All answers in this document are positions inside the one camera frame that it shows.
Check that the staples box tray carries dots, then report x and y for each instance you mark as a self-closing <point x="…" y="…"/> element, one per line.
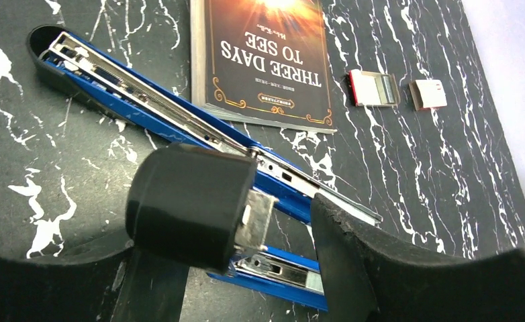
<point x="374" y="89"/>

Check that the three days to see book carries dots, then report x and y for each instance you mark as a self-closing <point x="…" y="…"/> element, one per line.
<point x="262" y="62"/>

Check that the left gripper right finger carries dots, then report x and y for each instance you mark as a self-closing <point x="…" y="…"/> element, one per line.
<point x="371" y="275"/>

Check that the red staples box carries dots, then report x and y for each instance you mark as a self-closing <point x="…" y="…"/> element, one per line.
<point x="428" y="94"/>

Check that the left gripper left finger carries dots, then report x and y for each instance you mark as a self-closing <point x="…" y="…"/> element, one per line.
<point x="106" y="279"/>

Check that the blue stapler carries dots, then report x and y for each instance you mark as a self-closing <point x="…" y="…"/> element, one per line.
<point x="200" y="208"/>
<point x="76" y="68"/>

